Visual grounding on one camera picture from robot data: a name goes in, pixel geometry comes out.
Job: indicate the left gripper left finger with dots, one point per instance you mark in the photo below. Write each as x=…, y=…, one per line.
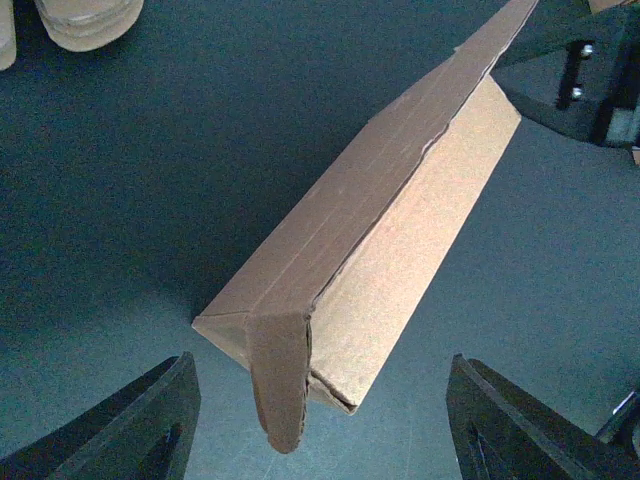
x=145, y=430

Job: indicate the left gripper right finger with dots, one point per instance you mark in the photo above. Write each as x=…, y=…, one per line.
x=500, y=431

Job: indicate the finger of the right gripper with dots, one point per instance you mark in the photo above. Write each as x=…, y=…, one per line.
x=579, y=80

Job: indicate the stack of flat cardboard blanks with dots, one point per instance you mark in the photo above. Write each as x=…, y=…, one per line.
x=86, y=25

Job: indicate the cardboard box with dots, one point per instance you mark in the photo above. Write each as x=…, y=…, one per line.
x=316, y=310
x=597, y=6

